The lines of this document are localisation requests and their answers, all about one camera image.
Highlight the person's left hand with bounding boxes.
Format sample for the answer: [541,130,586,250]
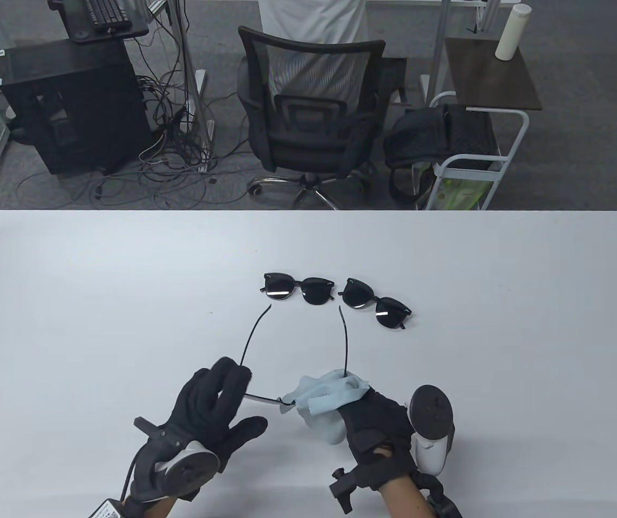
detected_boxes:
[167,356,268,503]

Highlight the tangle of black cables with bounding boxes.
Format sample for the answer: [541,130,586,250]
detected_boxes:
[17,0,249,208]

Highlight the black keyboard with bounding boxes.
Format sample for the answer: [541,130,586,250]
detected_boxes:
[84,0,131,26]

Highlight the dark brown side table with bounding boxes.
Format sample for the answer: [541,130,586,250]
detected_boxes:
[443,37,544,112]

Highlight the light blue cleaning cloth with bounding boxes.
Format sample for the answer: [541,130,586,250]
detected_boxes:
[280,370,371,446]

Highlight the black keyboard tray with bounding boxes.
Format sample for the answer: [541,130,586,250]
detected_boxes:
[48,0,150,44]

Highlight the black computer tower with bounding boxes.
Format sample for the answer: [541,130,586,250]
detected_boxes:
[0,39,150,176]

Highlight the person's right forearm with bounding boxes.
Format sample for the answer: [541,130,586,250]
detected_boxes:
[378,474,433,518]

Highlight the white metal desk frame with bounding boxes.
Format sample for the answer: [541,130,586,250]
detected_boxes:
[421,0,503,106]

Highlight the black mesh office chair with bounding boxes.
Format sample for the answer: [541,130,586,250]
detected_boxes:
[237,25,409,211]

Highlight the white desk leg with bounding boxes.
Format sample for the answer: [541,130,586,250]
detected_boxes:
[168,0,216,173]

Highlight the black backpack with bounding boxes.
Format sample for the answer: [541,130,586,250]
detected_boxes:
[383,104,499,206]

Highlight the black sunglasses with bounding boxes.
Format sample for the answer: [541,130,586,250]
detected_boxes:
[239,303,349,406]
[260,272,338,306]
[338,278,413,331]

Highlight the person's right hand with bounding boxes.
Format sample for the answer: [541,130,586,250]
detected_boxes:
[337,387,415,493]

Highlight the grey and white controller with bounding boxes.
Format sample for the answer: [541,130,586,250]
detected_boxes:
[129,417,220,503]
[406,385,456,476]

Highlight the white cylindrical bottle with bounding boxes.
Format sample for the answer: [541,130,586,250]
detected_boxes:
[495,3,532,61]

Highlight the person's left forearm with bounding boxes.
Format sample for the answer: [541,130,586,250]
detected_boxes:
[140,496,179,518]

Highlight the green packet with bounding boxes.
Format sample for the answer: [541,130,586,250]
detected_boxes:
[438,178,495,210]

